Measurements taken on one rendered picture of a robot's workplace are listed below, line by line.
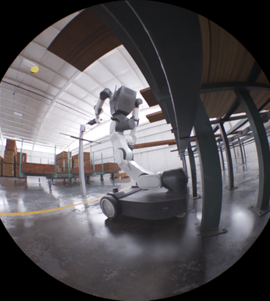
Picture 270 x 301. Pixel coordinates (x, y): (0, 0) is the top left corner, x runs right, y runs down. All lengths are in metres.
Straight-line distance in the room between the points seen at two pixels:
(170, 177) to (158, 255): 0.50
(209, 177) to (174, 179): 0.29
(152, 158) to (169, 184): 8.97
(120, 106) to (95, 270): 1.20
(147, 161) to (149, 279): 9.68
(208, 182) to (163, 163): 8.93
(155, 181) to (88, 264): 0.65
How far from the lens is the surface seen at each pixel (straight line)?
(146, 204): 0.65
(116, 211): 0.76
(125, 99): 1.09
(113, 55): 7.18
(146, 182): 0.75
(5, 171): 10.53
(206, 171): 0.49
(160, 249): 0.52
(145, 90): 0.65
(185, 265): 0.46
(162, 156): 9.42
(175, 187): 0.71
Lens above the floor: 0.40
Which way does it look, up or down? 11 degrees up
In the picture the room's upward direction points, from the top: 7 degrees counter-clockwise
